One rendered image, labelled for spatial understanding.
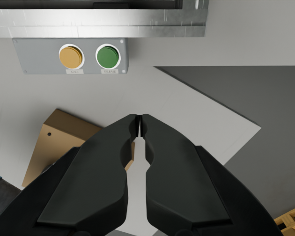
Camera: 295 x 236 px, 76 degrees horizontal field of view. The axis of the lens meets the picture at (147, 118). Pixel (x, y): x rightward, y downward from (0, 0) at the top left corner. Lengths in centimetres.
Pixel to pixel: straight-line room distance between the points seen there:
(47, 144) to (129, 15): 37
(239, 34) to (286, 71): 123
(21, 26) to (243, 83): 143
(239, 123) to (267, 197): 201
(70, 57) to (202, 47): 30
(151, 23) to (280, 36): 33
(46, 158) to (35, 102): 16
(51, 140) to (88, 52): 26
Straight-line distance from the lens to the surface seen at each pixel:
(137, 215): 88
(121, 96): 53
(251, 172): 221
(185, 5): 39
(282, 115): 192
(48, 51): 43
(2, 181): 49
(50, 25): 42
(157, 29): 38
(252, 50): 55
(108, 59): 38
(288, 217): 295
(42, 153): 59
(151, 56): 49
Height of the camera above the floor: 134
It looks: 60 degrees down
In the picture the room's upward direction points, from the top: 178 degrees clockwise
